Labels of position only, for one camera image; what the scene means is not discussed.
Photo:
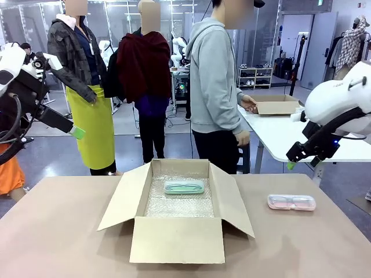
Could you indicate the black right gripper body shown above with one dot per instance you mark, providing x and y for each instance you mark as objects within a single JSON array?
[{"x": 329, "y": 147}]

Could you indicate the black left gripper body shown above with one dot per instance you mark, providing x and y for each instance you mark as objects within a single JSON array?
[{"x": 26, "y": 98}]

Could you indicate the cardboard box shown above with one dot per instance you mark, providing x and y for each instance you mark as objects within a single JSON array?
[
  {"x": 275, "y": 109},
  {"x": 174, "y": 240}
]

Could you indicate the pink glasses case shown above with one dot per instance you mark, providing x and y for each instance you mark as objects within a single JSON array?
[{"x": 290, "y": 204}]

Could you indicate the green glasses case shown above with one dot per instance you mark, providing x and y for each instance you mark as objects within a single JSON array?
[{"x": 184, "y": 187}]

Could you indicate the person's left forearm grey sleeve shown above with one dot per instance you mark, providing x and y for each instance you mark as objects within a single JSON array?
[{"x": 240, "y": 95}]

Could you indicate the person's right forearm grey sleeve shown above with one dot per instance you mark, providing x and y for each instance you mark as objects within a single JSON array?
[{"x": 232, "y": 121}]

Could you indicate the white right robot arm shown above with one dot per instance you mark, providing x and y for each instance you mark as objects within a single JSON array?
[{"x": 333, "y": 98}]

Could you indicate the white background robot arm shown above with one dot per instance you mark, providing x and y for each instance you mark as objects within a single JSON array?
[
  {"x": 104, "y": 47},
  {"x": 176, "y": 46}
]

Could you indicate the person's right hand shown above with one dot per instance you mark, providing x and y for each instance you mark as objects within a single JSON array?
[{"x": 243, "y": 138}]

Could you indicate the person's left hand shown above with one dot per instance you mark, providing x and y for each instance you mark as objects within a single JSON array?
[{"x": 248, "y": 102}]

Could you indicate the white side table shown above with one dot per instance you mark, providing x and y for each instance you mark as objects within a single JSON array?
[{"x": 275, "y": 136}]

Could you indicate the yellow-green skirt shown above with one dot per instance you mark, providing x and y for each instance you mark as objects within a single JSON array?
[{"x": 90, "y": 121}]

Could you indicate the seated person in black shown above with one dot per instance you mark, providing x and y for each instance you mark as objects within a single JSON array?
[{"x": 26, "y": 47}]

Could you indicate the black stool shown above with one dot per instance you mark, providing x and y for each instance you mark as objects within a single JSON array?
[{"x": 245, "y": 159}]

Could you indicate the mannequin in plaid jacket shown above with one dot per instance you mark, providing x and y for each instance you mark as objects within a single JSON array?
[{"x": 69, "y": 58}]

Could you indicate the grey sneaker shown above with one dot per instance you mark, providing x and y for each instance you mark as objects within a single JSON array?
[{"x": 368, "y": 195}]

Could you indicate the black luggage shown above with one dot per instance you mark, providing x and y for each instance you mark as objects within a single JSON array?
[{"x": 282, "y": 68}]

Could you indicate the black tripod stand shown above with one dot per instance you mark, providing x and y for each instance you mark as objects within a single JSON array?
[{"x": 297, "y": 66}]

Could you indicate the shoe rack with shoes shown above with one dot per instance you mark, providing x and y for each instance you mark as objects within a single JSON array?
[{"x": 255, "y": 68}]

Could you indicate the clothes rack with garments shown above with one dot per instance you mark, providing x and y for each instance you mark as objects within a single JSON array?
[{"x": 333, "y": 55}]

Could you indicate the mannequin in dark red jacket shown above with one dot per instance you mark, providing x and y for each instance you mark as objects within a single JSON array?
[{"x": 145, "y": 66}]

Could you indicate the person in plaid shirt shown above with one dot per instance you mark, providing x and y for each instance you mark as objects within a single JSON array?
[{"x": 350, "y": 46}]

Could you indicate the person in grey hoodie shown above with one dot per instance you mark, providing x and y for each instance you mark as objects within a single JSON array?
[{"x": 214, "y": 87}]

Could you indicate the computer case with lights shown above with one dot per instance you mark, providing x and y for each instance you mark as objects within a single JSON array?
[{"x": 181, "y": 86}]

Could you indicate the bubble wrap sheet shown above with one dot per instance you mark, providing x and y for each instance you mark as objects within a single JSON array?
[{"x": 179, "y": 205}]

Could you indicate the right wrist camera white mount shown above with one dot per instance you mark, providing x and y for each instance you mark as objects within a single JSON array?
[{"x": 297, "y": 116}]

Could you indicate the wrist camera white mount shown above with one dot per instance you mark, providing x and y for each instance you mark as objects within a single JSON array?
[
  {"x": 53, "y": 62},
  {"x": 297, "y": 116}
]

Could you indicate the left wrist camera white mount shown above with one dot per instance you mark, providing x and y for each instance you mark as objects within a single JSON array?
[{"x": 53, "y": 62}]

